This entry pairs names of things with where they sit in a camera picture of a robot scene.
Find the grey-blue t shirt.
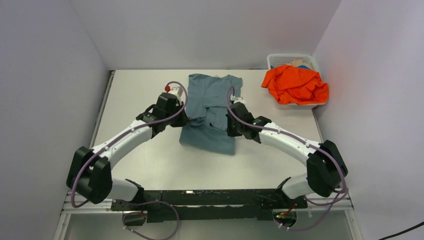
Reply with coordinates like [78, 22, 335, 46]
[179, 73, 243, 155]

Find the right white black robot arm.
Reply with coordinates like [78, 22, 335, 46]
[227, 101, 348, 208]

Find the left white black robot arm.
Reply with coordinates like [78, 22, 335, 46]
[66, 87, 189, 210]

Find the orange t shirt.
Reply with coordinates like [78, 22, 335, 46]
[261, 65, 330, 106]

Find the tan item in basket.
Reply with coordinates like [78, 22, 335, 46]
[286, 59, 314, 70]

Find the blue garment in basket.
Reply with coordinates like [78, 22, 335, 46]
[297, 65, 313, 70]

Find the white plastic laundry basket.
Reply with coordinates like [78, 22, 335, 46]
[266, 53, 324, 110]

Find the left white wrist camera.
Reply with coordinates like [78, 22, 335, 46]
[164, 85, 184, 99]

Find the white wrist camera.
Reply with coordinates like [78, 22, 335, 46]
[164, 85, 184, 99]
[229, 95, 246, 105]

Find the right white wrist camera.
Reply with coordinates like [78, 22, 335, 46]
[229, 95, 246, 105]

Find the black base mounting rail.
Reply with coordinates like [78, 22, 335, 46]
[111, 188, 308, 223]

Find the aluminium frame rail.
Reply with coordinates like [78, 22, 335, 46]
[61, 192, 354, 214]

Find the black cable bottom right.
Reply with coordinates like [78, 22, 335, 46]
[377, 221, 424, 240]

